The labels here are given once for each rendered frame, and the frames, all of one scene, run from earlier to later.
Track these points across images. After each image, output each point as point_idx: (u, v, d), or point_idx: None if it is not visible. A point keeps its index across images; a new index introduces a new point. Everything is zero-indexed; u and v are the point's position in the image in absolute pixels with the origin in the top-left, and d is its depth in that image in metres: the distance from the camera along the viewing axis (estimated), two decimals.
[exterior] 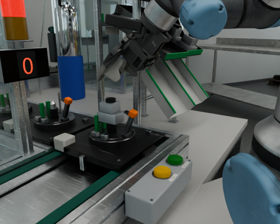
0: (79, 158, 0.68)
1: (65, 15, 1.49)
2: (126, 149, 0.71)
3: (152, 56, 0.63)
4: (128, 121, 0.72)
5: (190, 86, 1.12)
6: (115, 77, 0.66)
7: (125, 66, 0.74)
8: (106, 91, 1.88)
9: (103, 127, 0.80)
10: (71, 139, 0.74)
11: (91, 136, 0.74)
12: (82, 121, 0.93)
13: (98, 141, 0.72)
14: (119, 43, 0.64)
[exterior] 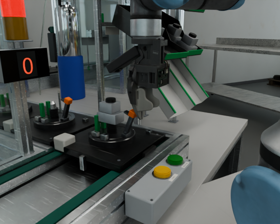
0: (79, 158, 0.68)
1: (65, 15, 1.49)
2: (126, 149, 0.71)
3: (162, 65, 0.62)
4: (128, 121, 0.72)
5: (190, 86, 1.12)
6: (148, 106, 0.66)
7: None
8: (106, 91, 1.88)
9: (103, 127, 0.80)
10: (71, 139, 0.74)
11: (91, 136, 0.74)
12: (82, 121, 0.93)
13: (98, 141, 0.72)
14: (129, 76, 0.65)
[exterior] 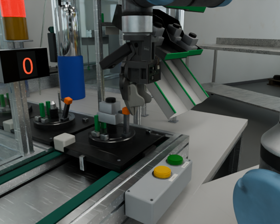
0: (79, 158, 0.68)
1: (65, 15, 1.49)
2: (126, 149, 0.71)
3: (153, 61, 0.63)
4: (124, 120, 0.73)
5: (190, 86, 1.12)
6: (139, 101, 0.67)
7: None
8: (106, 91, 1.88)
9: (103, 127, 0.80)
10: (71, 139, 0.74)
11: (91, 136, 0.74)
12: (82, 121, 0.93)
13: (98, 141, 0.72)
14: (121, 72, 0.66)
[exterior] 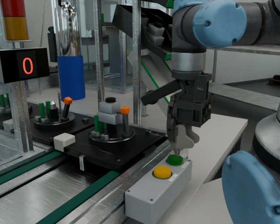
0: (79, 158, 0.68)
1: (65, 15, 1.49)
2: (126, 149, 0.71)
3: (206, 102, 0.57)
4: (123, 119, 0.73)
5: None
6: (188, 143, 0.60)
7: None
8: (106, 91, 1.88)
9: (103, 127, 0.80)
10: (71, 139, 0.74)
11: (91, 136, 0.74)
12: (82, 121, 0.93)
13: (98, 141, 0.72)
14: (168, 112, 0.59)
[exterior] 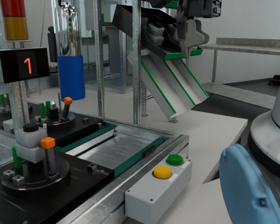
0: None
1: (65, 15, 1.49)
2: (47, 200, 0.50)
3: None
4: (46, 156, 0.52)
5: (190, 86, 1.12)
6: (198, 39, 0.59)
7: None
8: (106, 91, 1.88)
9: None
10: None
11: (4, 178, 0.53)
12: (82, 121, 0.93)
13: (8, 187, 0.51)
14: (178, 5, 0.58)
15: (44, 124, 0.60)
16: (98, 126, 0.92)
